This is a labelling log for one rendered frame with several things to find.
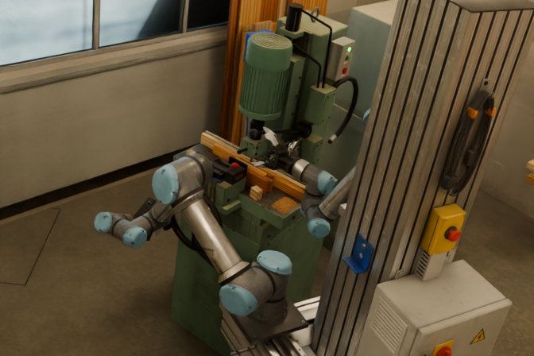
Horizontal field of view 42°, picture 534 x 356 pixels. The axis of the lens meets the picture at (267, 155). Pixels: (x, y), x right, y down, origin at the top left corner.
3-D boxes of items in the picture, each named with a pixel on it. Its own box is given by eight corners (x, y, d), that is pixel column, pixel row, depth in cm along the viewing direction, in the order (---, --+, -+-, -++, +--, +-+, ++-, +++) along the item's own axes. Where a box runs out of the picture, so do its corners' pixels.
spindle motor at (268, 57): (229, 109, 282) (239, 37, 267) (256, 98, 295) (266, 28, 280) (263, 126, 274) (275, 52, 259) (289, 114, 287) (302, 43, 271)
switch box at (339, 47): (323, 76, 293) (330, 40, 285) (336, 71, 300) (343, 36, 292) (335, 81, 290) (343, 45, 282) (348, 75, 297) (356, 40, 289)
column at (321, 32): (252, 165, 323) (276, 17, 287) (280, 150, 339) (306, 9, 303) (290, 187, 313) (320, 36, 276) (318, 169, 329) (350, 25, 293)
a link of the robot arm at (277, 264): (294, 288, 236) (301, 257, 229) (270, 307, 226) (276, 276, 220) (266, 271, 242) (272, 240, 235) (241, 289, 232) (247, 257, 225)
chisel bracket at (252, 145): (238, 156, 293) (241, 138, 289) (259, 145, 304) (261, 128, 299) (252, 163, 290) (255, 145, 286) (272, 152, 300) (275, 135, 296)
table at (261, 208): (156, 174, 297) (156, 162, 294) (203, 151, 320) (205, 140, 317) (267, 241, 269) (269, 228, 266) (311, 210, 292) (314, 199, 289)
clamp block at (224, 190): (195, 191, 285) (198, 173, 281) (218, 180, 295) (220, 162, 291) (223, 208, 278) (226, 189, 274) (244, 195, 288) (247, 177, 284)
